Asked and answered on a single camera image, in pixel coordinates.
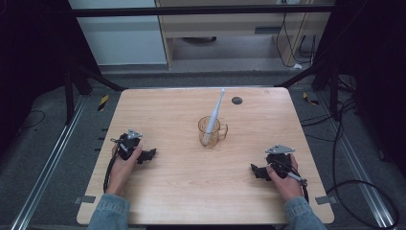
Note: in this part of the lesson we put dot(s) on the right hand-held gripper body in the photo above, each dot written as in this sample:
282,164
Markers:
280,161

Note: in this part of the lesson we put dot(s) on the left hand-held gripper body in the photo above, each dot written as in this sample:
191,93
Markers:
128,146

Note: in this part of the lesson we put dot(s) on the person's right hand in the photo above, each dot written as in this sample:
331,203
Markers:
287,188

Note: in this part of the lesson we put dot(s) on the person's left hand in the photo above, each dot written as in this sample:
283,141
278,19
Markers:
119,174

